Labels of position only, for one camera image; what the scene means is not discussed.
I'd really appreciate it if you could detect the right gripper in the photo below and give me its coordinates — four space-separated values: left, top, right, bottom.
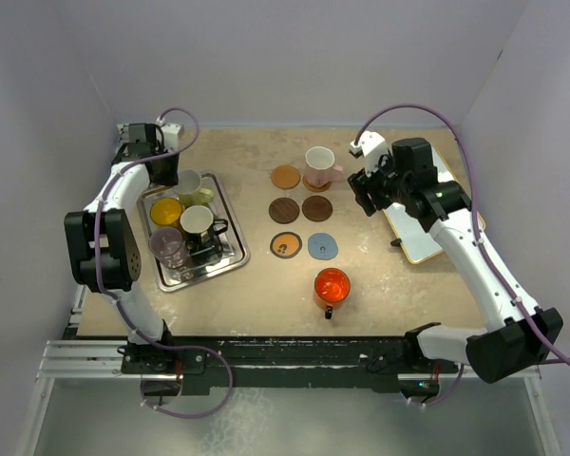
348 148 410 217

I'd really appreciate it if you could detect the green mug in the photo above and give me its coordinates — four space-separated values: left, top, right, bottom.
173 169 215 208

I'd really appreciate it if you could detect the dark wood coaster bottom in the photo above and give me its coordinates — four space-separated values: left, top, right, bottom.
301 195 333 222

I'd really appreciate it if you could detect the dark wood coaster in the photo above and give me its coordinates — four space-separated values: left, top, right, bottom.
268 198 300 224
301 195 333 222

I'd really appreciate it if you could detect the pink mug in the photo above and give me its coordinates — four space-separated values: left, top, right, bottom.
304 146 344 188

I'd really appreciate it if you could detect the black and white mug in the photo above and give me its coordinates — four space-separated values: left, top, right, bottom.
180 205 229 254

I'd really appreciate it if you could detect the blue face coaster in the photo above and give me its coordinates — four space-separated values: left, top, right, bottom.
308 233 339 260

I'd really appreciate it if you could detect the dark wood coaster top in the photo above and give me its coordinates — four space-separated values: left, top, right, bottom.
268 198 300 224

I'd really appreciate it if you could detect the orange black face coaster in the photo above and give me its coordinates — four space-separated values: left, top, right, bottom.
269 232 303 259

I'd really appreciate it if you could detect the orange mug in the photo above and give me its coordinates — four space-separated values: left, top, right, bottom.
313 268 352 320

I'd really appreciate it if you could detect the silver metal tray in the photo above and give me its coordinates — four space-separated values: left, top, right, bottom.
137 170 250 293

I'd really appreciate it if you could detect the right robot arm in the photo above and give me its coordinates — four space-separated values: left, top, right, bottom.
348 132 563 384

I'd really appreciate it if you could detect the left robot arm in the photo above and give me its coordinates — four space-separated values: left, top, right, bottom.
64 123 179 372

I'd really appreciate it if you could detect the yellow mug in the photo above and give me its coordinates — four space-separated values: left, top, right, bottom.
150 198 184 230

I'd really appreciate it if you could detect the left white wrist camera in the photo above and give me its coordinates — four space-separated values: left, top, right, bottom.
160 123 185 151

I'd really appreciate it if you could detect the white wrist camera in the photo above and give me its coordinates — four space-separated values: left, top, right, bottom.
160 123 185 151
349 131 390 176

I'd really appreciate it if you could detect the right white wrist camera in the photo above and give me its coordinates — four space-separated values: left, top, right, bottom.
349 131 390 176

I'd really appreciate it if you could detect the white board wooden frame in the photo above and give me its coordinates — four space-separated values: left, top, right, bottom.
378 138 471 264

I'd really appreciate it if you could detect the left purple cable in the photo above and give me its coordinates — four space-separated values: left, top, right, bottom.
93 107 235 420

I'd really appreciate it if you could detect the purple cable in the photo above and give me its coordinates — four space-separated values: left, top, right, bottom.
353 104 570 409
93 107 235 420

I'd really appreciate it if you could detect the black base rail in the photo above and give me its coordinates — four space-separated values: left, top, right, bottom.
117 336 458 395

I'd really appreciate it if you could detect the aluminium frame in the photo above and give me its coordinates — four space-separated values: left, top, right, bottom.
20 127 561 455

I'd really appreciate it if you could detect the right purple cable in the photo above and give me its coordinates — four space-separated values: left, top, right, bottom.
353 104 570 409

